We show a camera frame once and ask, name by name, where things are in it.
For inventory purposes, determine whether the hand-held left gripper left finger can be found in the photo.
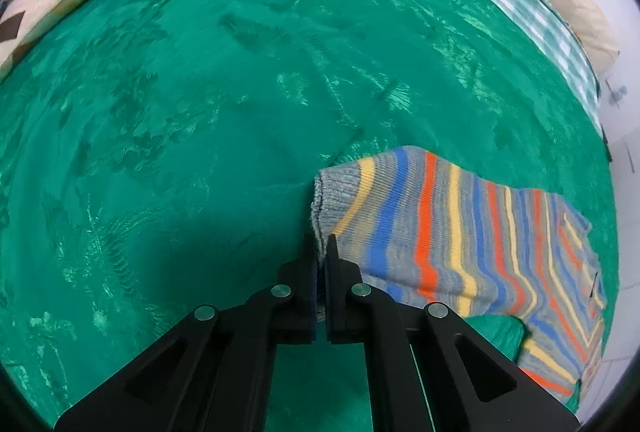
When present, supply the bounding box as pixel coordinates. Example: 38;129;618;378
52;232;319;432

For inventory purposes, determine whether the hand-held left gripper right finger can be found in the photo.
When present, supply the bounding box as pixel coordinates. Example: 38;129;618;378
324;235;581;432

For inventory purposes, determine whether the striped knit sweater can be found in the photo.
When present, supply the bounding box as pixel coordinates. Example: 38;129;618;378
310;145;608;413

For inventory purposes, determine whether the green floral bedspread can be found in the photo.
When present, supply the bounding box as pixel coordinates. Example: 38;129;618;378
0;0;618;432

